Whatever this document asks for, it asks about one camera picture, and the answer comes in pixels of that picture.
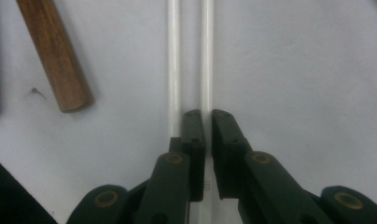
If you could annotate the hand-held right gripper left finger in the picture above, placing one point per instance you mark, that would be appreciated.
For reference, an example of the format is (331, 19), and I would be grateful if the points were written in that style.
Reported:
(194, 155)

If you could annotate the white chopstick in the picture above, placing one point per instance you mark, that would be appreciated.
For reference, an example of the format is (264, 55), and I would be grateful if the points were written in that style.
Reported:
(174, 62)
(206, 62)

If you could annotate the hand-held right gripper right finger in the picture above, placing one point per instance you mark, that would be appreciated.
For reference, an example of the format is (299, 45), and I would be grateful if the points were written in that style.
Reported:
(228, 155)

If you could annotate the white table cover sheet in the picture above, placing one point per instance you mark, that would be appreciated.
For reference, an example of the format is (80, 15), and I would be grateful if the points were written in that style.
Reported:
(286, 62)

